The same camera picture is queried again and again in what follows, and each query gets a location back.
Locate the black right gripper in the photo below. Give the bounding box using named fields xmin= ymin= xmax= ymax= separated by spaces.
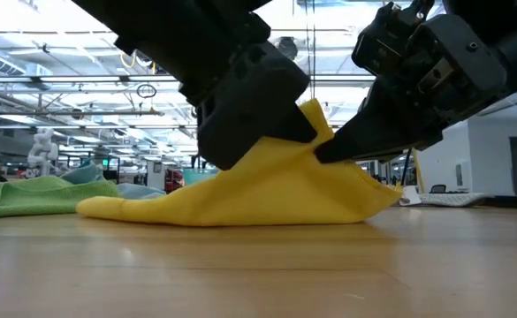
xmin=315 ymin=12 xmax=510 ymax=164

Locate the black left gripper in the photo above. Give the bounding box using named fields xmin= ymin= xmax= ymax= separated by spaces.
xmin=177 ymin=39 xmax=319 ymax=172

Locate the yellow microfiber towel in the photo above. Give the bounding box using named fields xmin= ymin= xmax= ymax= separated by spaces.
xmin=75 ymin=97 xmax=422 ymax=228

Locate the light blue microfiber towel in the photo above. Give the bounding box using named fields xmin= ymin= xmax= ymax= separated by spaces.
xmin=61 ymin=161 xmax=166 ymax=201

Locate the bright green microfiber towel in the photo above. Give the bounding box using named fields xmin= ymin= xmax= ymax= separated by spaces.
xmin=0 ymin=175 xmax=120 ymax=221

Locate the red background object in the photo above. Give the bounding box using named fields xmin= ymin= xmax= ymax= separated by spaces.
xmin=164 ymin=170 xmax=185 ymax=193

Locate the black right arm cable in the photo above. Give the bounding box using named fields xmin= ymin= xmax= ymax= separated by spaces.
xmin=401 ymin=148 xmax=414 ymax=186

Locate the yellow hanging cable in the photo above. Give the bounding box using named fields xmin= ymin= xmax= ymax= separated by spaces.
xmin=412 ymin=149 xmax=425 ymax=193

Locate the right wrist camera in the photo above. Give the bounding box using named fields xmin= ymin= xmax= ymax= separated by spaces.
xmin=351 ymin=0 xmax=425 ymax=79

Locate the black ceiling cable reel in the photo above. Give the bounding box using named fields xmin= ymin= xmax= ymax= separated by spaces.
xmin=275 ymin=37 xmax=301 ymax=61

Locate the black hanging cable loop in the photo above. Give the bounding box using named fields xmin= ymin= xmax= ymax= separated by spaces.
xmin=136 ymin=83 xmax=157 ymax=101

